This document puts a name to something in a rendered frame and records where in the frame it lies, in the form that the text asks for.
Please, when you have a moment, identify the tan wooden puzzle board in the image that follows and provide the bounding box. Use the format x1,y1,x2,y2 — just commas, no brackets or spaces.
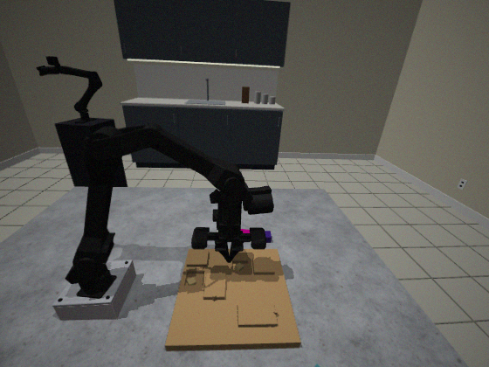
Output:
165,249,300,351

